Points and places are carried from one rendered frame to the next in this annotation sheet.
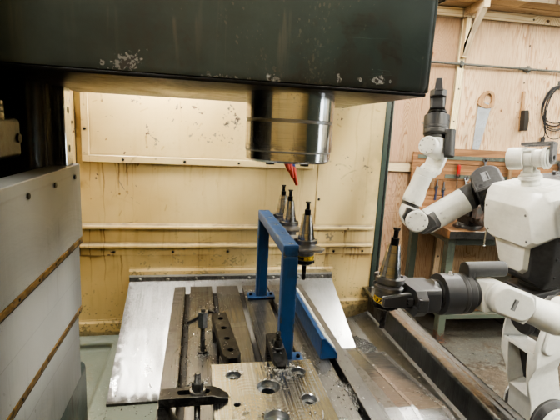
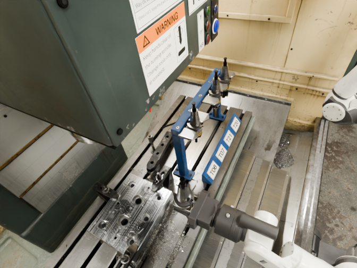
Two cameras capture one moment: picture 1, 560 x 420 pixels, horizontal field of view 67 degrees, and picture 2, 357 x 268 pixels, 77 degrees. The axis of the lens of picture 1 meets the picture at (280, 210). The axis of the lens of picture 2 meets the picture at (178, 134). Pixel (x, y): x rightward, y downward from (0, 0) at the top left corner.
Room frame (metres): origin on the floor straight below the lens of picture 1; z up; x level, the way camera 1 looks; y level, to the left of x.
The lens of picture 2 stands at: (0.62, -0.48, 1.85)
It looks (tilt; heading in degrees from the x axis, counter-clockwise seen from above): 47 degrees down; 46
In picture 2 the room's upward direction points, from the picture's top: 9 degrees counter-clockwise
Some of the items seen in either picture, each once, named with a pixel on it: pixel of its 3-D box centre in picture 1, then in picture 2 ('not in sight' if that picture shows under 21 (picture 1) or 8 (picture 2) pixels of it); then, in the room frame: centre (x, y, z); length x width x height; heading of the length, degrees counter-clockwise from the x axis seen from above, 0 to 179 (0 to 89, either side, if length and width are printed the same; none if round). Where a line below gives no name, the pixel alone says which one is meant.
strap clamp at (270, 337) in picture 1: (276, 359); (161, 181); (0.92, -0.01, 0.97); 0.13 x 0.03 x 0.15; 11
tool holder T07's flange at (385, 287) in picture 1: (388, 281); (184, 198); (0.84, -0.23, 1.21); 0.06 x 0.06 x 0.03
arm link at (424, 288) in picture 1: (430, 292); (213, 215); (0.85, -0.33, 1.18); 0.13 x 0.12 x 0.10; 11
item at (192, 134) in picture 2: (311, 248); (189, 134); (1.05, -0.09, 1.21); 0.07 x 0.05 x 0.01; 101
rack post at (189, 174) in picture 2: (287, 308); (180, 155); (1.04, -0.03, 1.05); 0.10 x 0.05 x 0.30; 101
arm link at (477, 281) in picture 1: (476, 285); (253, 227); (0.89, -0.44, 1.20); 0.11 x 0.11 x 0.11; 11
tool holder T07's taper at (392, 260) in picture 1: (392, 260); (183, 190); (0.84, -0.24, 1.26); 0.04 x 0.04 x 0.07
